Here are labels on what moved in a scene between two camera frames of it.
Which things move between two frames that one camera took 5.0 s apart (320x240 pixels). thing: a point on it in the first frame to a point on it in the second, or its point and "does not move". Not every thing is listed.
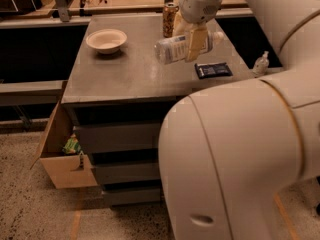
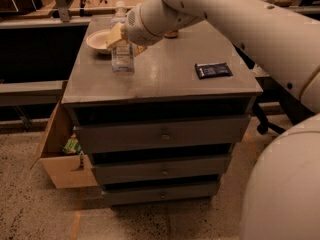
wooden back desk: x=66 y=0 does not move
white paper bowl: x=106 y=41 does not move
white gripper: x=195 y=7 to x=138 y=26
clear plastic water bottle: x=176 y=49 to x=123 y=53
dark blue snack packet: x=211 y=70 does not move
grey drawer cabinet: x=119 y=95 does not move
